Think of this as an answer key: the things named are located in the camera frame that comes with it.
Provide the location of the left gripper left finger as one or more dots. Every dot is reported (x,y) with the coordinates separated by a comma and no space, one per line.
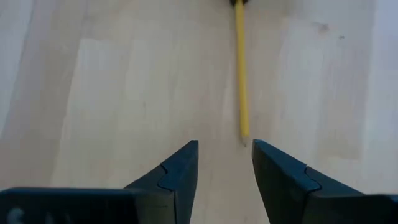
(180,174)

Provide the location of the yellow pencil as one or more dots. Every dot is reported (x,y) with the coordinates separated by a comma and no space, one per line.
(242,77)

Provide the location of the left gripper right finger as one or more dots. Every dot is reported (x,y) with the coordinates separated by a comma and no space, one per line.
(280,180)

